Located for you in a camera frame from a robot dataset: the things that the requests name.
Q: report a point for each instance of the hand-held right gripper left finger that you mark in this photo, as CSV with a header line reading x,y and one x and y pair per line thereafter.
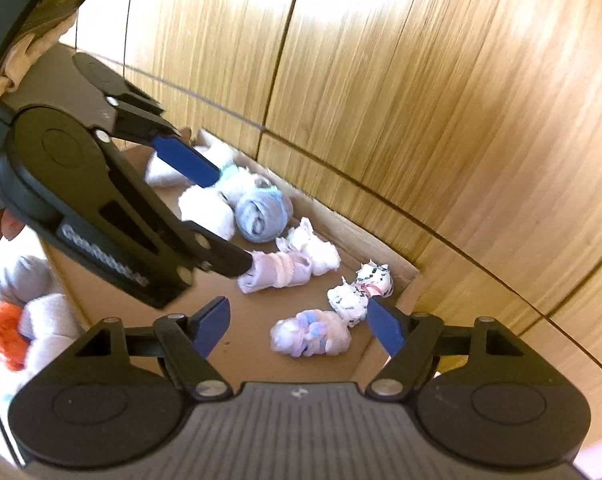
x,y
216,325

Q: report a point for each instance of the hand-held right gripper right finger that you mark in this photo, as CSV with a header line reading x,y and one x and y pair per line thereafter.
x,y
386,325

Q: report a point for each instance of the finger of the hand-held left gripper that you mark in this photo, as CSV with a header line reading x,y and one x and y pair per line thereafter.
x,y
186,160
226,257

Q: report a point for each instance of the pale grey sock bundle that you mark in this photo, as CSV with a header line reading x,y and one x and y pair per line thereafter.
x,y
163,172

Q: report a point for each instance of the brown cardboard box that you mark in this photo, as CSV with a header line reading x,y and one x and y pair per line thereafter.
x,y
251,305

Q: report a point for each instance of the white sock black pattern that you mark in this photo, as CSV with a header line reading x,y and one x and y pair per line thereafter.
x,y
348,305
376,275

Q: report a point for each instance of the lilac sock bundle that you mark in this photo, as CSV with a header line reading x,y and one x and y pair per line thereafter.
x,y
276,272

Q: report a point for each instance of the blue-grey sock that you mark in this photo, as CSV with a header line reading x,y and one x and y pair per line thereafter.
x,y
261,215

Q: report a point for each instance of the white sock light blue band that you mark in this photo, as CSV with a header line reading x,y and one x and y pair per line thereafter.
x,y
241,182

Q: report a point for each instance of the pastel blue pink sock bundle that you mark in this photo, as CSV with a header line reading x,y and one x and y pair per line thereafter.
x,y
311,335

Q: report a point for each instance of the white fluffy sock bundle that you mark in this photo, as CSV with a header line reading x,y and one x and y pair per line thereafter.
x,y
311,252

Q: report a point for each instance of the large light blue sock bundle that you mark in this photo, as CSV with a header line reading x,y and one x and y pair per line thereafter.
x,y
48,317

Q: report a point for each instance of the orange knitted sock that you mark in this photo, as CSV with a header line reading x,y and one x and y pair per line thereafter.
x,y
1,332

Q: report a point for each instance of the person's left hand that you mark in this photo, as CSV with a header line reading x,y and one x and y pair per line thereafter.
x,y
3,222

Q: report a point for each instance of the beige knitted cloth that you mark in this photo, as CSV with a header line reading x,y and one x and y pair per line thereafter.
x,y
26,55

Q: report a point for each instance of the wooden wardrobe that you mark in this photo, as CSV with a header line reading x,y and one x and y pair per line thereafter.
x,y
431,110

